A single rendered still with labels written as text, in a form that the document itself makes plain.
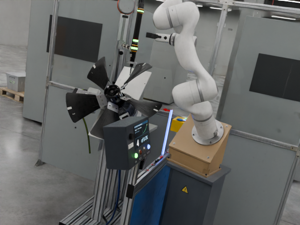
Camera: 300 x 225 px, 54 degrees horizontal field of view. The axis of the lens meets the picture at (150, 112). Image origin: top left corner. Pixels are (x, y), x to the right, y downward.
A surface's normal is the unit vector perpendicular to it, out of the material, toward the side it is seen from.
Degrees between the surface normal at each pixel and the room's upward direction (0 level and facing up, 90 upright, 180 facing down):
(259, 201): 90
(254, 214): 90
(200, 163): 90
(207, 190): 90
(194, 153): 45
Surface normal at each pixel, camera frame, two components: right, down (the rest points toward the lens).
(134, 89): -0.16, -0.50
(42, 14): -0.33, 0.16
